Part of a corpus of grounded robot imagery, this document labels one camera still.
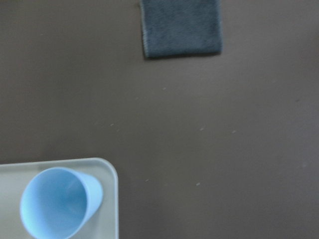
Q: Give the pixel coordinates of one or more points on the light blue cup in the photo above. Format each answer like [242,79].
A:
[58,202]

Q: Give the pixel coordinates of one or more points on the cream rabbit serving tray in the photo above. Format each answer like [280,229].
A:
[14,177]

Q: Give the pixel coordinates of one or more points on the folded grey cloth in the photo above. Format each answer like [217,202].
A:
[181,27]

